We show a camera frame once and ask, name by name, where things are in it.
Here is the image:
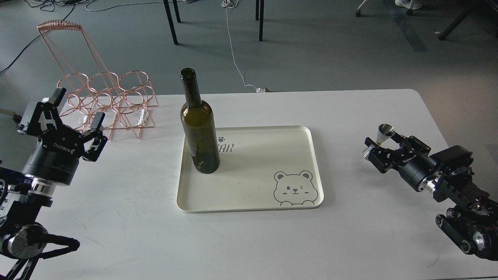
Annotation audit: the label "black table legs right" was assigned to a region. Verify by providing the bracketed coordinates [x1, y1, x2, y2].
[255, 0, 265, 42]

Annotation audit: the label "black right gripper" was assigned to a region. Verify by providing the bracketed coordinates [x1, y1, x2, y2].
[363, 134, 437, 193]

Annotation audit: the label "copper wire wine rack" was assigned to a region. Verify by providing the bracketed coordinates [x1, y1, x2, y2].
[37, 20, 159, 138]

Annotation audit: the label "dark green wine bottle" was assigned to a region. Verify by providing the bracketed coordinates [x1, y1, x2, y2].
[180, 68, 220, 174]

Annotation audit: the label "black diagonal furniture leg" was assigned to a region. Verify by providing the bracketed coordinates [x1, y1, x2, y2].
[438, 0, 479, 41]

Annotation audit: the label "black table legs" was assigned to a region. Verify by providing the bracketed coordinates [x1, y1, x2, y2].
[255, 0, 265, 42]
[163, 0, 181, 46]

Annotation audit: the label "black table legs left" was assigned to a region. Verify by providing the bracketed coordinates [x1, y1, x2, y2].
[163, 0, 181, 46]

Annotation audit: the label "white floor cable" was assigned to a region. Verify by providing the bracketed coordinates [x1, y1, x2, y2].
[221, 0, 274, 93]

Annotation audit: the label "silver metal jigger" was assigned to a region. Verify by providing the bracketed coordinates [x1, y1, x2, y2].
[364, 124, 395, 161]

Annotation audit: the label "cream bear serving tray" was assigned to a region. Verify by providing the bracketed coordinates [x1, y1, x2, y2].
[176, 125, 324, 213]

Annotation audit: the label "furniture caster at left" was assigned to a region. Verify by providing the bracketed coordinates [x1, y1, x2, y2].
[0, 108, 22, 124]

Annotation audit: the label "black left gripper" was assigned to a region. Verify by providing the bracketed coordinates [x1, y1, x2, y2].
[16, 87, 108, 186]

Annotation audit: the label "white chair base caster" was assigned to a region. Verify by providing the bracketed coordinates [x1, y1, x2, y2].
[354, 0, 423, 17]

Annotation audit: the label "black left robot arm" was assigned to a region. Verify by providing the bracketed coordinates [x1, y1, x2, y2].
[0, 87, 107, 280]

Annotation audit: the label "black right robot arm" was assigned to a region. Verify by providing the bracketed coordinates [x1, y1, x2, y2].
[363, 132, 498, 261]

